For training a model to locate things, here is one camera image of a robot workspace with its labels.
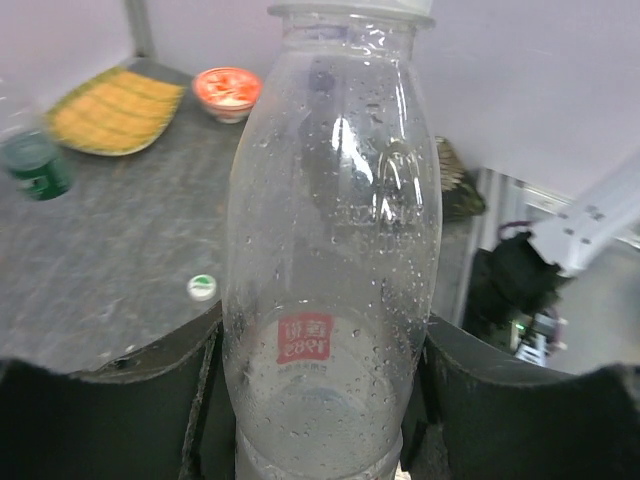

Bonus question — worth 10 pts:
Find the white green bottle cap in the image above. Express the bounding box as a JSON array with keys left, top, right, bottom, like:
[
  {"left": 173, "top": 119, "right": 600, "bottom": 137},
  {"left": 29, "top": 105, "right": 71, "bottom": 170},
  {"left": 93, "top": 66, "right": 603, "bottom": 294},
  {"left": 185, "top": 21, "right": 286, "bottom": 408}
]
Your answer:
[{"left": 187, "top": 274, "right": 217, "bottom": 302}]

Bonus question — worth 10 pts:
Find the black floral square plate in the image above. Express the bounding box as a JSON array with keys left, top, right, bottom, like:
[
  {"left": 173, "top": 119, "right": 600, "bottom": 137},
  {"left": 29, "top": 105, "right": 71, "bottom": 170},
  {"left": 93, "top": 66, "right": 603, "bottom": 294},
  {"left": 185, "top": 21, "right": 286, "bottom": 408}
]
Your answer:
[{"left": 435, "top": 136, "right": 486, "bottom": 222}]

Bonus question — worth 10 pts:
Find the green label clear bottle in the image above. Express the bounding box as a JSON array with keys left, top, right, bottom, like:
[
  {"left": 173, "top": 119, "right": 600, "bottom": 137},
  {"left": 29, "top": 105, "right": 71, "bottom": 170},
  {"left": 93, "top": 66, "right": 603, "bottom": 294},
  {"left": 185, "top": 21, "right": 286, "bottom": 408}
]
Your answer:
[{"left": 0, "top": 94, "right": 76, "bottom": 202}]

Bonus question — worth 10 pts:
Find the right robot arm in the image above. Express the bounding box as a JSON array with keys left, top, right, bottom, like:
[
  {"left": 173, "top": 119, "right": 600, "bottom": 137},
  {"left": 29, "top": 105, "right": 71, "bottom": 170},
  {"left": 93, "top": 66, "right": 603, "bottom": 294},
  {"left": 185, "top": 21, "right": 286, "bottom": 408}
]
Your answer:
[{"left": 462, "top": 153, "right": 639, "bottom": 337}]

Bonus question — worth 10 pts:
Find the yellow woven plate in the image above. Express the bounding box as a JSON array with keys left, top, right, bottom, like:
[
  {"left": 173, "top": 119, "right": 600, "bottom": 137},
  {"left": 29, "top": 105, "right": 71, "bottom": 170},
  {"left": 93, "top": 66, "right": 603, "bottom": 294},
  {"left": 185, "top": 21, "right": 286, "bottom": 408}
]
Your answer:
[{"left": 46, "top": 67, "right": 185, "bottom": 157}]

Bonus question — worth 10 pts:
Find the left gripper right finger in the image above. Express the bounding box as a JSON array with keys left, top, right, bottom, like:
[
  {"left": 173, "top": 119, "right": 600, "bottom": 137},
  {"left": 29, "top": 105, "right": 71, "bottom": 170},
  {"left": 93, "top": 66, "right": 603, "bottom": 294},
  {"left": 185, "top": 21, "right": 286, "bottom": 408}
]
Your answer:
[{"left": 404, "top": 316, "right": 639, "bottom": 479}]

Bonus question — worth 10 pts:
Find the clear bottle white cap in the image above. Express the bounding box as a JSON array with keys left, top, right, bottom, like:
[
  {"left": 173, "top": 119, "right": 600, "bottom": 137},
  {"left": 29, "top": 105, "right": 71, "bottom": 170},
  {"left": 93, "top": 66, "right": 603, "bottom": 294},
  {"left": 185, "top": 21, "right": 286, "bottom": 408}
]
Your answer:
[{"left": 222, "top": 10, "right": 442, "bottom": 479}]

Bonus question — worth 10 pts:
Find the red floral bowl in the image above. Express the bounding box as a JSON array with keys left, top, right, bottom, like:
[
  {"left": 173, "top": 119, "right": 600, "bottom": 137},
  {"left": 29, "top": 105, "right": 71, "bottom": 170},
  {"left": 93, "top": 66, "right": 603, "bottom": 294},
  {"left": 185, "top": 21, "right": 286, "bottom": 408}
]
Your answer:
[{"left": 191, "top": 67, "right": 263, "bottom": 124}]

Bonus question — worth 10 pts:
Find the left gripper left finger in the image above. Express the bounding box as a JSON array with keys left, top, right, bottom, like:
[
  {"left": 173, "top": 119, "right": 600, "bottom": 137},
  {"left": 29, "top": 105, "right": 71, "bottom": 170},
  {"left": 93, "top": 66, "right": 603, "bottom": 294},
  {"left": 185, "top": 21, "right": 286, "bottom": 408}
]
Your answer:
[{"left": 1, "top": 305, "right": 235, "bottom": 479}]

